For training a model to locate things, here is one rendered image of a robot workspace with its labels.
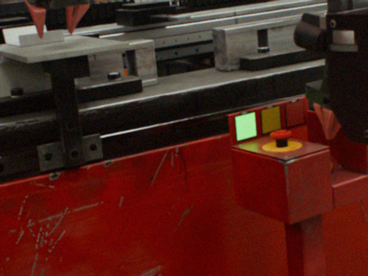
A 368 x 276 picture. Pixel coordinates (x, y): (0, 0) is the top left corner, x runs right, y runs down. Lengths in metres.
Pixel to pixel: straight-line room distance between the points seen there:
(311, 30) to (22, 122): 0.55
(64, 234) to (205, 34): 0.73
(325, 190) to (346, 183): 0.05
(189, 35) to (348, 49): 1.03
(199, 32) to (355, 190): 0.71
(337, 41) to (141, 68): 0.71
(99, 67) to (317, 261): 0.58
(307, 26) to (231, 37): 0.33
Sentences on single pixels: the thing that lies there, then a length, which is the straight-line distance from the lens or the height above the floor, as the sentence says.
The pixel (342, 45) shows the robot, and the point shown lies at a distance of 0.93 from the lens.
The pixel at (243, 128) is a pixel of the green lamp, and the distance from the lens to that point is 1.40.
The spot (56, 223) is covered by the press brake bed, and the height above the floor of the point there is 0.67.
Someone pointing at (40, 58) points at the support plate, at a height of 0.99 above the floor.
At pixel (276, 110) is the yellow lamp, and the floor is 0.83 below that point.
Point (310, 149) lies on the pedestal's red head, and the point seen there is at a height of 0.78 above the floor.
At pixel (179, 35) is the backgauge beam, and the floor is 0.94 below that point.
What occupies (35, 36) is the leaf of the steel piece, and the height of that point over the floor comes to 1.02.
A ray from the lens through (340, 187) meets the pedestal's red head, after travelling 1.38.
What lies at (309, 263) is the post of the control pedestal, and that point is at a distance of 1.44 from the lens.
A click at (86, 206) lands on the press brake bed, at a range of 1.44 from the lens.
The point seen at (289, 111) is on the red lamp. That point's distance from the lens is 1.47.
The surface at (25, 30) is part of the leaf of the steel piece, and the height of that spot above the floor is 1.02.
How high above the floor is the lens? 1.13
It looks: 14 degrees down
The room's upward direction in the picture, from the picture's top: 6 degrees counter-clockwise
